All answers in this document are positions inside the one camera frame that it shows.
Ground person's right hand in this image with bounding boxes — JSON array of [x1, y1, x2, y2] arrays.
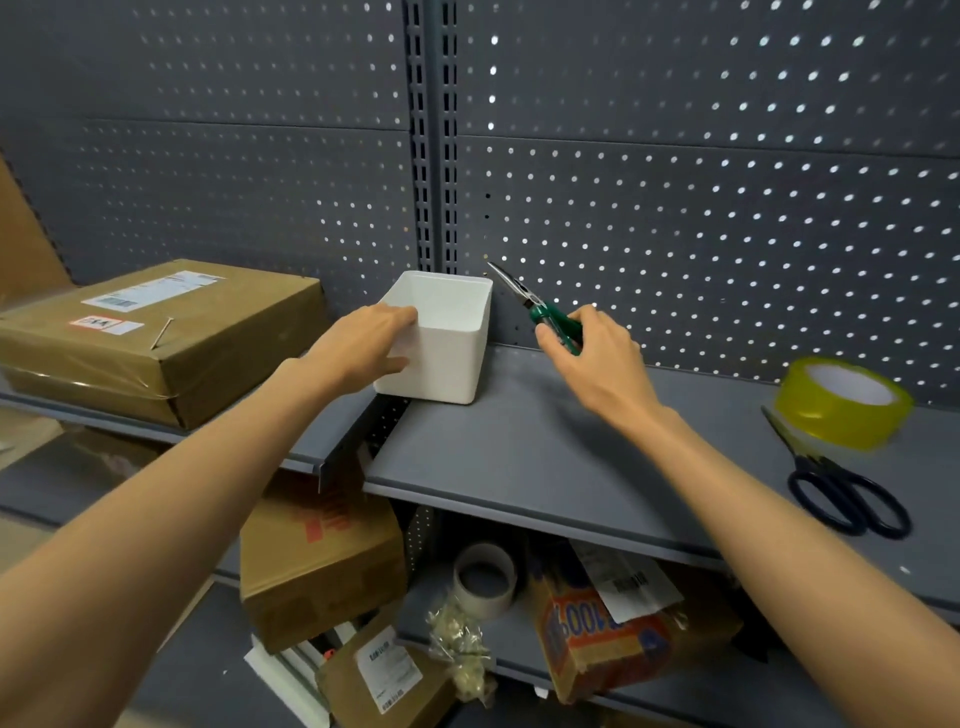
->
[[533, 303, 666, 437]]

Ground person's left hand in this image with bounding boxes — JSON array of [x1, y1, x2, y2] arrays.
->
[[299, 303, 419, 399]]

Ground green handled needle-nose pliers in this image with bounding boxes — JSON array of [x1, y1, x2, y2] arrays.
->
[[485, 260, 585, 357]]

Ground white plastic bin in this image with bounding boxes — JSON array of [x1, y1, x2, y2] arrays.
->
[[372, 270, 495, 406]]

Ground brown cardboard box white labels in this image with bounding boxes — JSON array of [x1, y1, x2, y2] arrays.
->
[[0, 258, 329, 431]]

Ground yellow tape roll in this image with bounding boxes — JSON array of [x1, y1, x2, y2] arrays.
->
[[773, 356, 916, 453]]

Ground person's right forearm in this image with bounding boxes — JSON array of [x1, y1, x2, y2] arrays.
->
[[626, 404, 960, 728]]

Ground person's left forearm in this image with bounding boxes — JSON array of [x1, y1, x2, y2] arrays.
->
[[0, 359, 354, 728]]

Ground cardboard box red lettering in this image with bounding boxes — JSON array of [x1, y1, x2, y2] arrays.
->
[[238, 472, 409, 655]]

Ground white tape roll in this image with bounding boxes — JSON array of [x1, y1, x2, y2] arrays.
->
[[452, 542, 520, 622]]

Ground cardboard box red blue print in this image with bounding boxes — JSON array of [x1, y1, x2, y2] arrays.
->
[[528, 536, 744, 706]]

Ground cardboard box barcode label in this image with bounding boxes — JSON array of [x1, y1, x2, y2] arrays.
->
[[314, 603, 460, 728]]

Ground grey perforated back panel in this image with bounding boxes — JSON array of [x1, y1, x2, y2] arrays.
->
[[0, 0, 423, 320], [453, 0, 960, 410]]

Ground black scissors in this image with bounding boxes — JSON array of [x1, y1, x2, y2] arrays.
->
[[760, 404, 914, 541]]

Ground crumpled clear plastic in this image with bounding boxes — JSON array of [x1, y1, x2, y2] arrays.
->
[[423, 598, 500, 708]]

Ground white flat strips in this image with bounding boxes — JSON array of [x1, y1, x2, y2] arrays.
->
[[242, 633, 333, 728]]

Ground brown wooden panel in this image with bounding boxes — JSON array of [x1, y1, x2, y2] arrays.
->
[[0, 153, 74, 309]]

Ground grey slotted upright post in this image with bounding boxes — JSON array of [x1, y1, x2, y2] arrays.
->
[[401, 0, 460, 275]]

